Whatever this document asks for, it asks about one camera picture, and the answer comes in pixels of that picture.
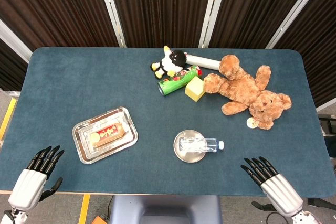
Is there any brown partition screen white frame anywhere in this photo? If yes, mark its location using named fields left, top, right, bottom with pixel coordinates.
left=0, top=0, right=336, bottom=112

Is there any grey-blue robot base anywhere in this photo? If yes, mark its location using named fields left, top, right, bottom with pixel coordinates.
left=109, top=194, right=221, bottom=224

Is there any black metal floor bar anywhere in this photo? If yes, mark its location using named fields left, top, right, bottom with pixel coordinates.
left=307, top=197, right=336, bottom=208

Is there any round steel plate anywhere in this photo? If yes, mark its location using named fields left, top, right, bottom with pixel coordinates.
left=173, top=129, right=207, bottom=164

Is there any brown drink bottle red label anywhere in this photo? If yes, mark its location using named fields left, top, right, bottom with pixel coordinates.
left=89, top=123, right=126, bottom=148

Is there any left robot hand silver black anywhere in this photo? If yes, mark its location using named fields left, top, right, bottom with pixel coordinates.
left=7, top=145, right=65, bottom=212

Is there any blue table mat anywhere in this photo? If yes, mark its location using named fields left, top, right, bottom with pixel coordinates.
left=0, top=47, right=332, bottom=198

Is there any clear water bottle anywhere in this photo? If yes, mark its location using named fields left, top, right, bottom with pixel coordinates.
left=179, top=137, right=225, bottom=154

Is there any brown teddy bear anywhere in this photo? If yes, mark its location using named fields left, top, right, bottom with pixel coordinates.
left=203, top=55, right=292, bottom=131

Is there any white cylinder tube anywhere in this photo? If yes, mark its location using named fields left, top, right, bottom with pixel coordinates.
left=183, top=51, right=223, bottom=71

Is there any yellow floor tape strip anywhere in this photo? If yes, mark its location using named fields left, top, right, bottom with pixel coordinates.
left=0, top=98, right=17, bottom=141
left=78, top=194, right=91, bottom=224

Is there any round white hang tag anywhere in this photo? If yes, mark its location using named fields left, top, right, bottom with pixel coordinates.
left=246, top=117, right=259, bottom=130

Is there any rectangular steel tray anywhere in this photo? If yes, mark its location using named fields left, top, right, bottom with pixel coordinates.
left=72, top=106, right=139, bottom=165

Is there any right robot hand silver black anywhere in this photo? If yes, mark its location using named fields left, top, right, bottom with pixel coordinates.
left=240, top=156, right=304, bottom=218

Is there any green chips can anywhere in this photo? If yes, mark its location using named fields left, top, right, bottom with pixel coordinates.
left=157, top=64, right=203, bottom=97

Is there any yellow cube block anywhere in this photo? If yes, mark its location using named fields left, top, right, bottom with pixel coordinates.
left=184, top=76, right=206, bottom=102

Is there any black equipment box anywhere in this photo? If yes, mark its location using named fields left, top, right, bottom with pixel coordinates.
left=317, top=113, right=336, bottom=137

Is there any black white plush toy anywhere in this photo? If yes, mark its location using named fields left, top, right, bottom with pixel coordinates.
left=150, top=45, right=187, bottom=79

